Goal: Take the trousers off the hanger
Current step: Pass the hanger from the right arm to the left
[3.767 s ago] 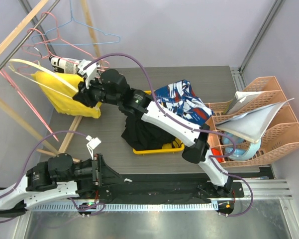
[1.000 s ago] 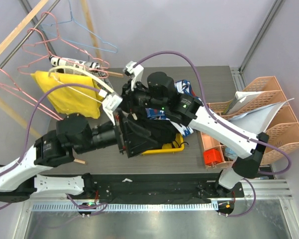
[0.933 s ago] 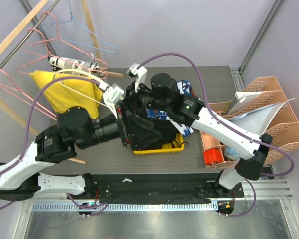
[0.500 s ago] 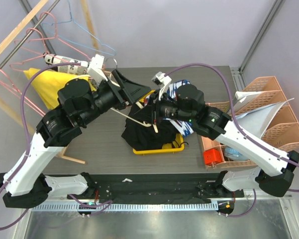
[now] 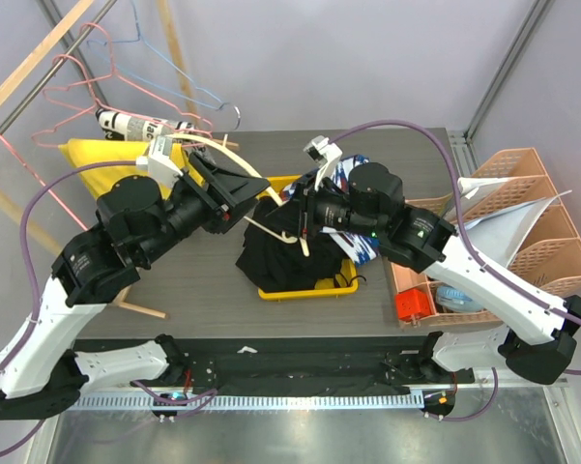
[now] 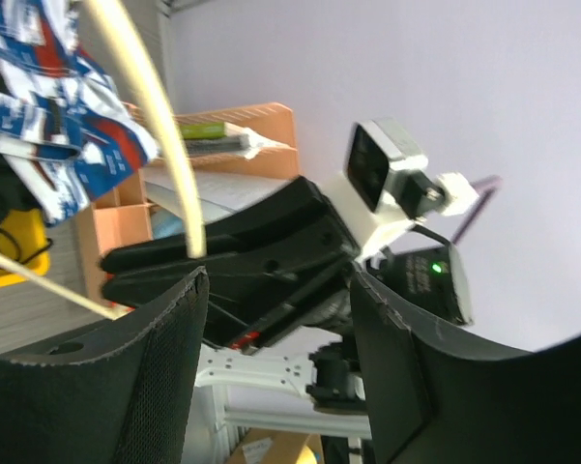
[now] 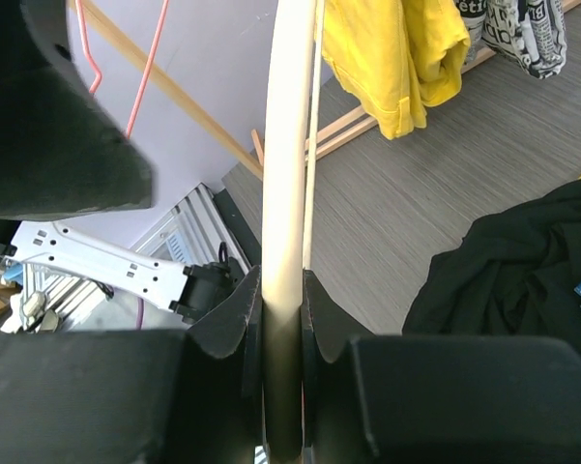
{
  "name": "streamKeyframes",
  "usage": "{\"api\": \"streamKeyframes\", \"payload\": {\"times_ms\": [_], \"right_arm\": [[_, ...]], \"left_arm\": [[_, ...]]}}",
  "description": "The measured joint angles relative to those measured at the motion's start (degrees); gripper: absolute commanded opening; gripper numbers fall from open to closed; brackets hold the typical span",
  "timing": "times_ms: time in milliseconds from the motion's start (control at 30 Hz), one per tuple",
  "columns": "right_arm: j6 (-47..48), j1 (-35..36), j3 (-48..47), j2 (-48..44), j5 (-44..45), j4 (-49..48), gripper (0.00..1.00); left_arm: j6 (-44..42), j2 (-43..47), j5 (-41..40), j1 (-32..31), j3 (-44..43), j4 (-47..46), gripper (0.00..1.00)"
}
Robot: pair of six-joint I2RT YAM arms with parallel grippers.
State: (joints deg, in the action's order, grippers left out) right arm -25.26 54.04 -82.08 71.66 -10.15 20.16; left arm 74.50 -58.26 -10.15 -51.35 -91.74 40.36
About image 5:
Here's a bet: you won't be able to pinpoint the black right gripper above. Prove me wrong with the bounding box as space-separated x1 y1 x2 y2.
265 172 384 241

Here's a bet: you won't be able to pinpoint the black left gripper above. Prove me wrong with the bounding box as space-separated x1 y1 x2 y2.
138 153 272 266

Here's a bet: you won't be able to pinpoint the cream plastic hanger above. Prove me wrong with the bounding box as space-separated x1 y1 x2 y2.
169 129 310 257

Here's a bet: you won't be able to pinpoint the black trousers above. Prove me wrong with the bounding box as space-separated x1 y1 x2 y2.
236 224 347 293

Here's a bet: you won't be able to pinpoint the pink wire hanger with newsprint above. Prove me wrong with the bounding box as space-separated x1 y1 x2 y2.
31 59 213 148

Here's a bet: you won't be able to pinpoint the blue white patterned garment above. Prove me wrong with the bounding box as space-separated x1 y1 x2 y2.
277 153 383 267

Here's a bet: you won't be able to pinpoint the newspaper print trousers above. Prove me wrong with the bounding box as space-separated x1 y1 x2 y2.
95 108 210 142

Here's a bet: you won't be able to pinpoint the yellow garment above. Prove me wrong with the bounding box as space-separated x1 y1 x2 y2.
57 137 209 200

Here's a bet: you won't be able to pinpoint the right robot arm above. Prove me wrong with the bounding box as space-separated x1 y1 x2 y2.
265 162 581 385

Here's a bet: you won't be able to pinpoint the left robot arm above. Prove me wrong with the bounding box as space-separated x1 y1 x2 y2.
0 159 269 421

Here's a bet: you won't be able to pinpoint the yellow plastic tray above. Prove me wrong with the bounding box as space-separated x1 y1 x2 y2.
256 174 360 302

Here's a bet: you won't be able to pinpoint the peach compartment desk organizer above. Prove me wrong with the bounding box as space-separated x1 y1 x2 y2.
391 264 501 331

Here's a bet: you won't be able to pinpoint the orange cube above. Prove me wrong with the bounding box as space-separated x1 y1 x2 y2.
394 288 436 324

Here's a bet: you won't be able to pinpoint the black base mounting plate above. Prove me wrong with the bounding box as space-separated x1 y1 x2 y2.
109 336 475 397

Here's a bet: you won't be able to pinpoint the light blue headphones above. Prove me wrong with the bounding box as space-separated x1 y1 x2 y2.
435 285 483 313

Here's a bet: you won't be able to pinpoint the white papers in rack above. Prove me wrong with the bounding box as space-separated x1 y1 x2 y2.
457 175 563 268

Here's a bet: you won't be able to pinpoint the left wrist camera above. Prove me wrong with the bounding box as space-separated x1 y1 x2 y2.
147 135 184 189

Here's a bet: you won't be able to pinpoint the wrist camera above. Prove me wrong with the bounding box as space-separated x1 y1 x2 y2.
147 135 184 189
304 135 342 190

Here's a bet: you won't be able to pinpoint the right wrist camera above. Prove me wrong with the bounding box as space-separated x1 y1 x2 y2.
304 135 342 190

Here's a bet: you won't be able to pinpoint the wooden clothes rack frame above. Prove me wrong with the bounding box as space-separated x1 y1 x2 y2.
0 0 242 320

